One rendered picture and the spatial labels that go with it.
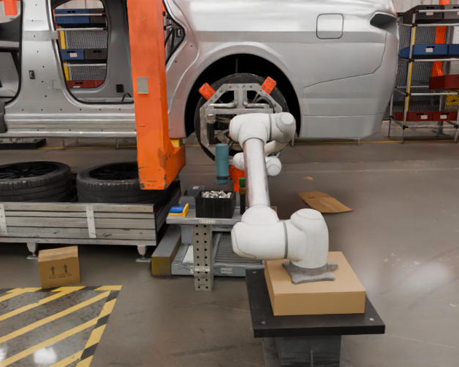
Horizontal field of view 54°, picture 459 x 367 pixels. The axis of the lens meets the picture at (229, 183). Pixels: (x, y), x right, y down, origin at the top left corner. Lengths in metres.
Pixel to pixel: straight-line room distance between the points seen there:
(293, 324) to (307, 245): 0.31
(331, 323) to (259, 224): 0.47
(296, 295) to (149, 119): 1.38
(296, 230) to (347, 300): 0.34
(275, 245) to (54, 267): 1.47
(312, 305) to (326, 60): 1.75
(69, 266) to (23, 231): 0.56
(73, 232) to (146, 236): 0.48
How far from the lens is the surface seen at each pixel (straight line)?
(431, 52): 7.37
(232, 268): 2.74
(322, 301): 1.85
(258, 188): 1.94
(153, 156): 2.70
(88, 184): 3.12
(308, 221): 1.81
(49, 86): 3.46
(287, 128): 2.16
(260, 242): 1.79
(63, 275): 2.85
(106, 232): 3.02
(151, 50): 2.63
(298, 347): 2.00
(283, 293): 1.81
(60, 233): 3.15
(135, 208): 2.91
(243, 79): 3.04
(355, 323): 1.85
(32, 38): 3.51
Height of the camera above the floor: 1.28
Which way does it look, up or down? 16 degrees down
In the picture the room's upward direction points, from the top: 1 degrees counter-clockwise
